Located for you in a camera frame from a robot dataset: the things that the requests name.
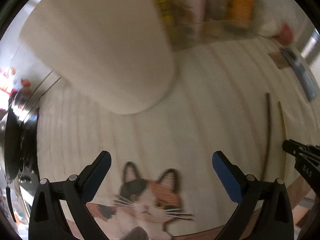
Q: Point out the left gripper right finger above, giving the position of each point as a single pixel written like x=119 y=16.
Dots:
x=241 y=189

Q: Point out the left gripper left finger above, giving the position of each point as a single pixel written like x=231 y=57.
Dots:
x=81 y=189

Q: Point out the black induction cooktop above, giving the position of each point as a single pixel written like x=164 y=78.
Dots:
x=28 y=175

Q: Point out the blue smartphone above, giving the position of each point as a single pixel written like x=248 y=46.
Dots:
x=301 y=73

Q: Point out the striped cat table mat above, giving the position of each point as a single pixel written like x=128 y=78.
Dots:
x=217 y=103

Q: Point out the brown card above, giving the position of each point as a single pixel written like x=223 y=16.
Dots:
x=279 y=60

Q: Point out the clear plastic bag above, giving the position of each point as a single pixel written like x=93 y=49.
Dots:
x=273 y=16

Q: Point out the cream utensil holder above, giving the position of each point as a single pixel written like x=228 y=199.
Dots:
x=114 y=51

